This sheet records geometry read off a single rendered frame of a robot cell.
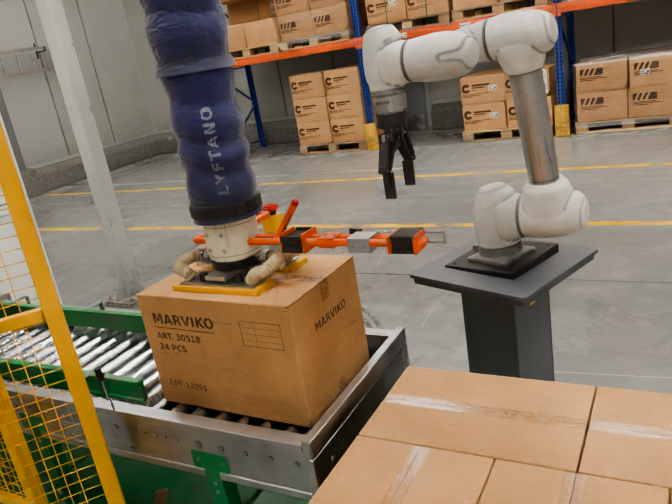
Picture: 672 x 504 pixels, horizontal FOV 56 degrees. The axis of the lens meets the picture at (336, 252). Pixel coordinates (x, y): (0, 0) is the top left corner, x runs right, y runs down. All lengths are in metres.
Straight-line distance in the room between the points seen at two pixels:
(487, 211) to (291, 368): 0.91
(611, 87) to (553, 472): 7.24
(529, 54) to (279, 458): 1.39
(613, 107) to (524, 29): 6.66
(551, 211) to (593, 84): 6.49
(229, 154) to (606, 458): 1.29
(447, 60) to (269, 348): 0.93
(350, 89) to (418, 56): 8.11
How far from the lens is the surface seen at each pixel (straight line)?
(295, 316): 1.79
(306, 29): 9.84
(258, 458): 1.94
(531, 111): 2.12
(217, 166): 1.89
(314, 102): 9.97
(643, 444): 1.83
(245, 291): 1.89
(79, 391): 2.17
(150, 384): 2.49
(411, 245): 1.69
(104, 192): 4.91
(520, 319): 2.37
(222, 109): 1.89
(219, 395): 2.11
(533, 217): 2.24
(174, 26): 1.86
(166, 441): 2.17
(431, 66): 1.56
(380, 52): 1.62
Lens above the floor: 1.62
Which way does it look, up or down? 18 degrees down
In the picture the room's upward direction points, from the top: 10 degrees counter-clockwise
